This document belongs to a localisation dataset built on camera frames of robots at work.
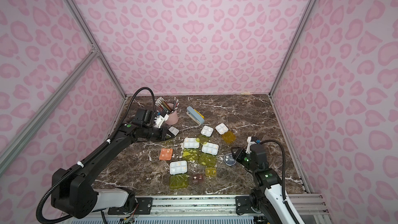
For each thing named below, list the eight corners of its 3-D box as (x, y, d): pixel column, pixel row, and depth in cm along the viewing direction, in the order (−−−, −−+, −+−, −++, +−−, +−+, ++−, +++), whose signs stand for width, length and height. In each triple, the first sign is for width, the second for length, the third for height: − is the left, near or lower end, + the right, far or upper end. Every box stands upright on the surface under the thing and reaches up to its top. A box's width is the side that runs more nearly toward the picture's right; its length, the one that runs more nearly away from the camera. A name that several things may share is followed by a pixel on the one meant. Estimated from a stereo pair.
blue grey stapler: (200, 126, 104) (199, 121, 100) (186, 113, 111) (185, 108, 107) (204, 122, 106) (204, 117, 102) (190, 110, 113) (189, 105, 109)
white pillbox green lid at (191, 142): (183, 148, 94) (183, 146, 93) (184, 139, 98) (183, 138, 96) (199, 148, 94) (199, 146, 93) (199, 139, 98) (199, 138, 96)
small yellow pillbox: (205, 176, 84) (205, 174, 82) (205, 168, 86) (205, 167, 85) (216, 176, 84) (216, 174, 82) (216, 168, 86) (216, 167, 85)
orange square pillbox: (159, 160, 90) (158, 159, 88) (161, 149, 94) (161, 148, 92) (171, 160, 90) (171, 159, 88) (173, 149, 94) (172, 148, 92)
